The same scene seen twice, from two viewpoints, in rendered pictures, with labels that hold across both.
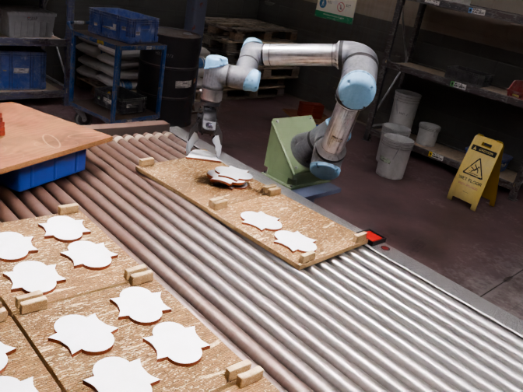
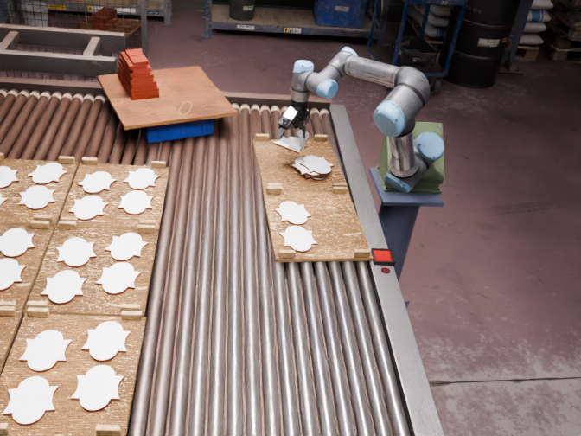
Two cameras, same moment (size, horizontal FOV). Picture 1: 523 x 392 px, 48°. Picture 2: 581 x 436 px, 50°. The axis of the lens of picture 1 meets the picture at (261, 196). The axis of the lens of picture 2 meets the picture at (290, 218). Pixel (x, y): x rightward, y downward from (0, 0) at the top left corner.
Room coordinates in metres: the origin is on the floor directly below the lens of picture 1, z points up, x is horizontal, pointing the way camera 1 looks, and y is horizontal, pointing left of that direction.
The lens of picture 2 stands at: (0.19, -1.16, 2.33)
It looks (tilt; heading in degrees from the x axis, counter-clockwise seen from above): 36 degrees down; 37
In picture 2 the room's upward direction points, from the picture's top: 7 degrees clockwise
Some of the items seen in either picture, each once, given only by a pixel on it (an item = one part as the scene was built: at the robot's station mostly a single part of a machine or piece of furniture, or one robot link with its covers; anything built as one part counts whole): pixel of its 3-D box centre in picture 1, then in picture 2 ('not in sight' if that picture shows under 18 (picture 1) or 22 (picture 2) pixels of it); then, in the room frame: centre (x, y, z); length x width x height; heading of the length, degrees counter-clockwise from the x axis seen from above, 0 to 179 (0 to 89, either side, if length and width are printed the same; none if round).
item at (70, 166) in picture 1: (22, 154); (170, 113); (1.84, 0.83, 0.97); 0.31 x 0.31 x 0.10; 68
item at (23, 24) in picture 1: (23, 21); not in sight; (5.56, 2.52, 0.76); 0.50 x 0.36 x 0.24; 145
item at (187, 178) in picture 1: (206, 180); (298, 164); (2.02, 0.21, 0.93); 0.41 x 0.35 x 0.02; 51
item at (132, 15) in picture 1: (124, 25); not in sight; (5.12, 1.43, 0.96); 0.50 x 0.38 x 0.21; 63
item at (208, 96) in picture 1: (210, 94); (298, 93); (1.99, 0.24, 1.26); 0.08 x 0.08 x 0.05
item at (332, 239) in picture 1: (287, 226); (315, 224); (1.74, -0.10, 0.93); 0.41 x 0.35 x 0.02; 49
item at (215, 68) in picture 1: (215, 72); (303, 75); (2.00, 0.23, 1.33); 0.09 x 0.08 x 0.11; 87
